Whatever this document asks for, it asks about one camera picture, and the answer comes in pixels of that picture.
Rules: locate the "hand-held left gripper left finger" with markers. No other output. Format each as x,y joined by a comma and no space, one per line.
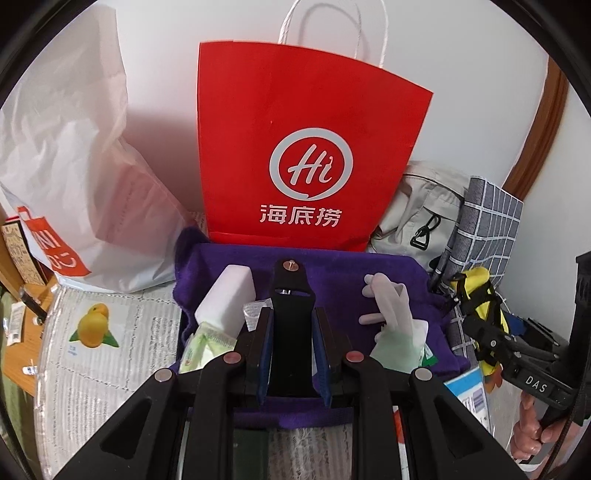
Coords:
264,369

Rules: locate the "red paper bag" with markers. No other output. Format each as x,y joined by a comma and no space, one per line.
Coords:
258,92

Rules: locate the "fruit print table mat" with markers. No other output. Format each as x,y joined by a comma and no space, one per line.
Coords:
138,332

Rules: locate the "beige fabric bag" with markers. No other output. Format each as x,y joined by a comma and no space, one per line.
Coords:
429,194

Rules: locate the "wooden door frame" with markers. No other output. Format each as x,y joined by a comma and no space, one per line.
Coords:
540,138

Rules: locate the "grey checked cloth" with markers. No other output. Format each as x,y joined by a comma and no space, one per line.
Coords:
489,217

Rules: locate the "yellow plush toy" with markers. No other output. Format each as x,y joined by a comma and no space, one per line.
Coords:
475,281

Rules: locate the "small black clip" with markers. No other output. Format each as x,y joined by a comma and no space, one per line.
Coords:
33,304

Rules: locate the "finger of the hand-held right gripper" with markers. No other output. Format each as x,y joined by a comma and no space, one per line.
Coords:
489,337

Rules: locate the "white rubber glove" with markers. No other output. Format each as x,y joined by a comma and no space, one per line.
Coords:
390,300

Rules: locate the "white plastic bag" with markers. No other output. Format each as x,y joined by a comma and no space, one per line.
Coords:
69,161

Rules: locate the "small white packet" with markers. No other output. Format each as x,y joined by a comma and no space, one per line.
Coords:
14,323

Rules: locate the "person's right hand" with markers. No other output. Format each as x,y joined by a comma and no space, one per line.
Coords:
526,434

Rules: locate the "purple towel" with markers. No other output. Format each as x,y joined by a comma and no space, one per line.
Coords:
341,267

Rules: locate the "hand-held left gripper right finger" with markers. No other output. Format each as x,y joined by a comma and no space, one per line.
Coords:
323,369

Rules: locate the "brown patterned box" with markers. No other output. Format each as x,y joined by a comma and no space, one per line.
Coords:
18,254

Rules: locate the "clear plastic packet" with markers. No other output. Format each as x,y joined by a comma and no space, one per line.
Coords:
254,314

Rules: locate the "white sponge block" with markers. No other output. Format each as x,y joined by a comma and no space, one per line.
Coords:
226,295

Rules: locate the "blue and white box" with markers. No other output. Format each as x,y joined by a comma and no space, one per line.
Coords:
466,392

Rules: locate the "green wet wipes packet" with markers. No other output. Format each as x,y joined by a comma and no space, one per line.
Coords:
205,344

